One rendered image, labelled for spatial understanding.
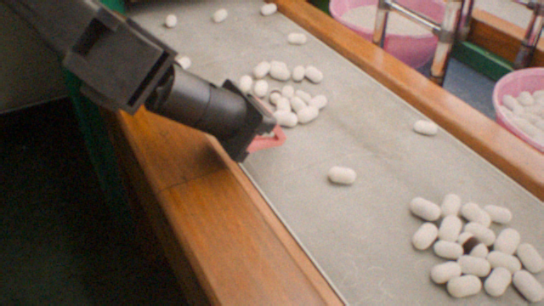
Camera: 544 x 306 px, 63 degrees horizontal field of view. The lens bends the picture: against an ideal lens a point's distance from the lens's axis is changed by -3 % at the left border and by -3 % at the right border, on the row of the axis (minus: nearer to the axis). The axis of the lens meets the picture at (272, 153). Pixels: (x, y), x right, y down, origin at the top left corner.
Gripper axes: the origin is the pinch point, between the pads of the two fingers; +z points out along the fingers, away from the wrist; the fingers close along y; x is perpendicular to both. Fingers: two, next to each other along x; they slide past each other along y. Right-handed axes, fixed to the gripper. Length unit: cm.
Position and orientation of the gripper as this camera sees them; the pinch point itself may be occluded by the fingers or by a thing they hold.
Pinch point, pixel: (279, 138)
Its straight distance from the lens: 61.6
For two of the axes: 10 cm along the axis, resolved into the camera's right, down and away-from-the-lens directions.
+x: -5.7, 7.9, 2.4
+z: 6.7, 2.7, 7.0
